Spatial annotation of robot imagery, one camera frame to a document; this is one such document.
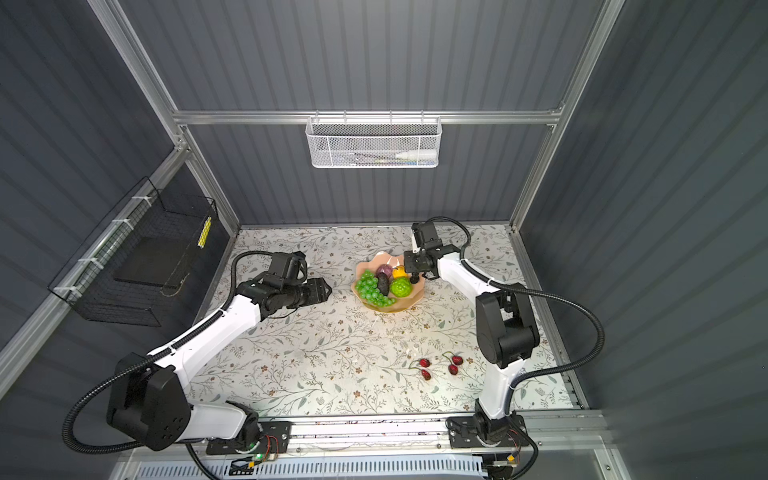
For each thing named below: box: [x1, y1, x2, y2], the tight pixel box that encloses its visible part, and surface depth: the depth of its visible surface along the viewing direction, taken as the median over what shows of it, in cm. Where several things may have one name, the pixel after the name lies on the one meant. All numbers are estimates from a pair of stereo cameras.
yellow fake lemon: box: [392, 265, 408, 278], surface depth 101 cm
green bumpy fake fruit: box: [390, 277, 413, 298], surface depth 96 cm
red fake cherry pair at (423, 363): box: [408, 358, 432, 380], surface depth 86 cm
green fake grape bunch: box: [355, 269, 397, 308], surface depth 95 cm
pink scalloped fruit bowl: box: [351, 285, 425, 313], surface depth 97 cm
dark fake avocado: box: [377, 272, 390, 296], surface depth 98 cm
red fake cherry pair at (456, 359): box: [442, 351, 463, 376], surface depth 86 cm
